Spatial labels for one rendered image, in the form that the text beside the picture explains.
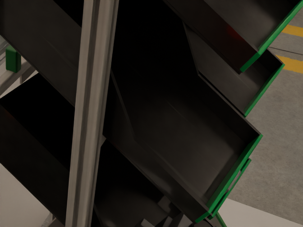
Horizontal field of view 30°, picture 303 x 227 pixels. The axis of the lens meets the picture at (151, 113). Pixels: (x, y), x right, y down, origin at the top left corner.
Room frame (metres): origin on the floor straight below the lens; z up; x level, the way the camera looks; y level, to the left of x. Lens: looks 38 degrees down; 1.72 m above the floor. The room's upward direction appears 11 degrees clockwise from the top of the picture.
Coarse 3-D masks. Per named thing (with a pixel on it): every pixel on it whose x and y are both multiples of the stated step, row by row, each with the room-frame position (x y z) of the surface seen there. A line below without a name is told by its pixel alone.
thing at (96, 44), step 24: (96, 0) 0.36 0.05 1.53; (96, 24) 0.35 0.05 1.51; (96, 48) 0.35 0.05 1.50; (96, 72) 0.35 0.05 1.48; (96, 96) 0.35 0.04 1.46; (96, 120) 0.35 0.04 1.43; (72, 144) 0.35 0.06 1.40; (96, 144) 0.35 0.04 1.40; (72, 168) 0.35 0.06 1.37; (96, 168) 0.36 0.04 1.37; (72, 192) 0.35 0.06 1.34; (48, 216) 0.72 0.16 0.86; (72, 216) 0.35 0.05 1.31
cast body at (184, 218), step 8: (168, 216) 0.43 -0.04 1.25; (176, 216) 0.43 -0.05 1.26; (184, 216) 0.41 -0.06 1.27; (144, 224) 0.41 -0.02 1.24; (160, 224) 0.42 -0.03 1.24; (168, 224) 0.42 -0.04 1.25; (176, 224) 0.40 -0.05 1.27; (184, 224) 0.40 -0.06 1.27; (192, 224) 0.40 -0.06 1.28; (200, 224) 0.40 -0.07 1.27; (208, 224) 0.41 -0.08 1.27
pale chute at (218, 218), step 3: (216, 213) 0.61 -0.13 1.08; (216, 216) 0.61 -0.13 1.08; (219, 216) 0.61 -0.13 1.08; (213, 219) 0.61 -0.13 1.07; (216, 219) 0.61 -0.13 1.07; (219, 219) 0.60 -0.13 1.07; (222, 219) 0.61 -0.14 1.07; (213, 222) 0.61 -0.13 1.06; (216, 222) 0.60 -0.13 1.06; (219, 222) 0.60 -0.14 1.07; (222, 222) 0.60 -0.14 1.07; (216, 225) 0.60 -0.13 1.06; (219, 225) 0.60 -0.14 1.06; (222, 225) 0.60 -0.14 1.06; (225, 225) 0.60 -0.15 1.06
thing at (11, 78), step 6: (24, 60) 0.58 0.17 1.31; (24, 66) 0.58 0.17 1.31; (30, 66) 0.59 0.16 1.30; (6, 72) 0.55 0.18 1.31; (12, 72) 0.55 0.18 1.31; (18, 72) 0.56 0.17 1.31; (24, 72) 0.58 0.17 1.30; (0, 78) 0.54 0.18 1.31; (6, 78) 0.54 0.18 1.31; (12, 78) 0.55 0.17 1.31; (0, 84) 0.53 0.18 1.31; (6, 84) 0.54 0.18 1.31; (0, 90) 0.52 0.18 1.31; (102, 138) 0.38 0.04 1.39
